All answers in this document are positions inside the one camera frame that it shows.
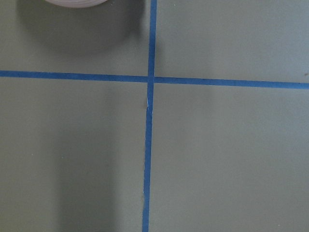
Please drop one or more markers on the pink bowl with ice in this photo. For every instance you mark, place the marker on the pink bowl with ice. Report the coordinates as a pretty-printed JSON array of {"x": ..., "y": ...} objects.
[{"x": 76, "y": 3}]

